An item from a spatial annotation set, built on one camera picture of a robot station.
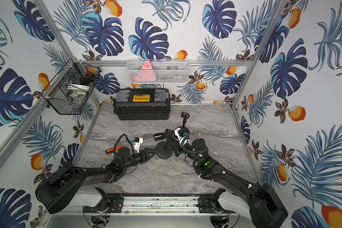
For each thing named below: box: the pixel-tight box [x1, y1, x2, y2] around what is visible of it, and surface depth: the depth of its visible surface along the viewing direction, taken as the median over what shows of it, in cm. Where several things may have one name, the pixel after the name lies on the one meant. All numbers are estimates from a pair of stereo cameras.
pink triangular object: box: [130, 60, 157, 83], surface depth 92 cm
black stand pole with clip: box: [180, 111, 190, 128], surface depth 91 cm
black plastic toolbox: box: [113, 88, 171, 121], surface depth 103 cm
